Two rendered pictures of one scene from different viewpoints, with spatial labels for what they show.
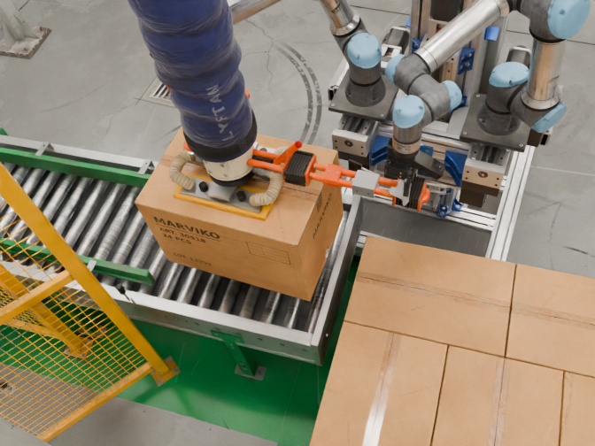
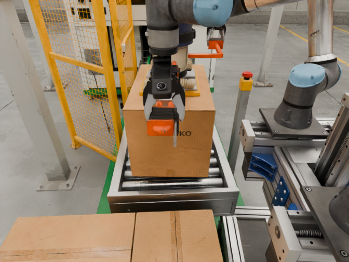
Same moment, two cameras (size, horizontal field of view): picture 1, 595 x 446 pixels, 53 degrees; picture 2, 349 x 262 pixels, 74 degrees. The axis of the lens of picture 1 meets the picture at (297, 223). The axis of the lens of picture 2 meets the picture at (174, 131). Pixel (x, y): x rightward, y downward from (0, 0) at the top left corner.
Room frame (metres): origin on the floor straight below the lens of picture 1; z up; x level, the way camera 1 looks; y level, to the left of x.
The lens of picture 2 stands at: (0.76, -0.86, 1.57)
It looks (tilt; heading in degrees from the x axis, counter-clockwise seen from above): 34 degrees down; 61
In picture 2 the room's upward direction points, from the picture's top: straight up
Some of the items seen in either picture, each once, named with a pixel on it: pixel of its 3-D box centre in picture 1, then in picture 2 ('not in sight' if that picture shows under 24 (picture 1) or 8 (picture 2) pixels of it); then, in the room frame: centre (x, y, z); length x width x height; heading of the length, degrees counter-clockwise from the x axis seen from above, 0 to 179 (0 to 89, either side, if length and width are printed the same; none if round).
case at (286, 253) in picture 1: (247, 209); (171, 115); (1.31, 0.17, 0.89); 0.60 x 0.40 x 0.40; 60
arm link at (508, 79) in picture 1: (508, 86); not in sight; (1.36, -0.77, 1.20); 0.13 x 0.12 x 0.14; 24
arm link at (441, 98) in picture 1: (434, 97); (205, 3); (1.08, -0.41, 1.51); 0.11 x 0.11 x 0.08; 24
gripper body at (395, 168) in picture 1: (403, 158); (164, 69); (1.03, -0.32, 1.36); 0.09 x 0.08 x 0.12; 60
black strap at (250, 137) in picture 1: (220, 126); (171, 34); (1.32, 0.17, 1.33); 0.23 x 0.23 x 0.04
